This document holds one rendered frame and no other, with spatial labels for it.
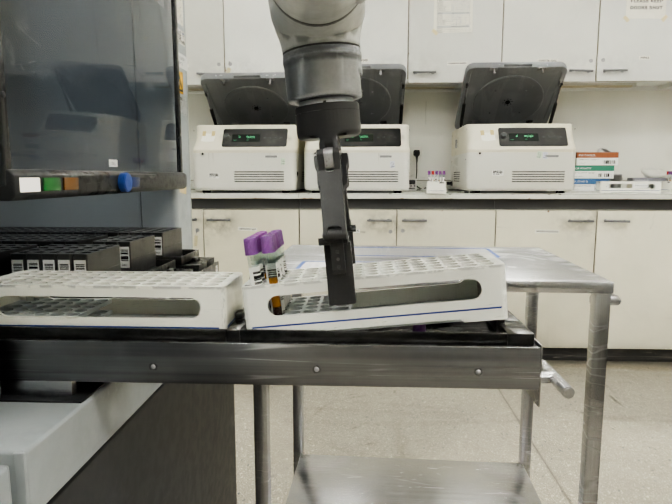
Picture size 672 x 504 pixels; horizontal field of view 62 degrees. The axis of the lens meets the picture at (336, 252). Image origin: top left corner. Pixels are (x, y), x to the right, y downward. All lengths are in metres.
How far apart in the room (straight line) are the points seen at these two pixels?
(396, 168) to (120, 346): 2.42
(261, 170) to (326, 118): 2.38
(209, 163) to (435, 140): 1.41
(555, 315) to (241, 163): 1.84
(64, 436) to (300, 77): 0.46
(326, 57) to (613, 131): 3.35
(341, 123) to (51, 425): 0.44
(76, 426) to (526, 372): 0.50
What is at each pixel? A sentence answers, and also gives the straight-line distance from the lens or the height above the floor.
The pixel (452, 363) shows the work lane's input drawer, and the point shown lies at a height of 0.79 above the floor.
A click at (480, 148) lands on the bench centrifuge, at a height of 1.13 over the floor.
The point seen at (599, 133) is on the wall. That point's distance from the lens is 3.88.
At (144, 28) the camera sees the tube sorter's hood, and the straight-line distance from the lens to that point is 1.13.
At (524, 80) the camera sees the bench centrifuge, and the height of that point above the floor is 1.50.
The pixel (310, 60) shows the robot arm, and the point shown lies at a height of 1.11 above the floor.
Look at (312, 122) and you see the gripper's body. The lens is 0.64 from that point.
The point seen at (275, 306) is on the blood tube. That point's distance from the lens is 0.65.
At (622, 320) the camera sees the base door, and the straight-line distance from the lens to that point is 3.34.
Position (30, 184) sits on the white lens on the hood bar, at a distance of 0.73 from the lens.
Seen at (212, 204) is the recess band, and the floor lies 0.84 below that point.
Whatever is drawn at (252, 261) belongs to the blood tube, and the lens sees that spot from 0.64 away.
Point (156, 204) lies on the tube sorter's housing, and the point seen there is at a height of 0.93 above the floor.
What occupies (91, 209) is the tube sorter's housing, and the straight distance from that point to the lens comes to 1.34.
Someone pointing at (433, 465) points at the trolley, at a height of 0.28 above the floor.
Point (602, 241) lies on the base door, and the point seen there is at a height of 0.65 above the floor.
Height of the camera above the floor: 0.99
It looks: 8 degrees down
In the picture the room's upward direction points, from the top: straight up
